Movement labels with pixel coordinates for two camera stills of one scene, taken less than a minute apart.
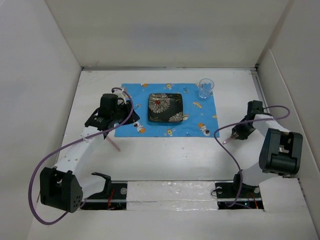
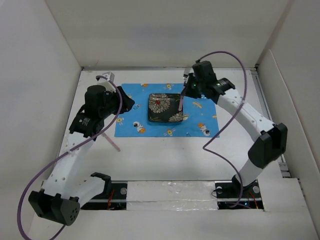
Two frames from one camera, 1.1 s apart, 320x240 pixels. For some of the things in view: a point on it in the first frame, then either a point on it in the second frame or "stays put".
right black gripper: [243, 135] → [188, 91]
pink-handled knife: [113, 143] stays put
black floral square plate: [165, 107] stays put
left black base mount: [112, 191] stays put
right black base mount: [249, 196] stays put
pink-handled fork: [227, 140] → [186, 74]
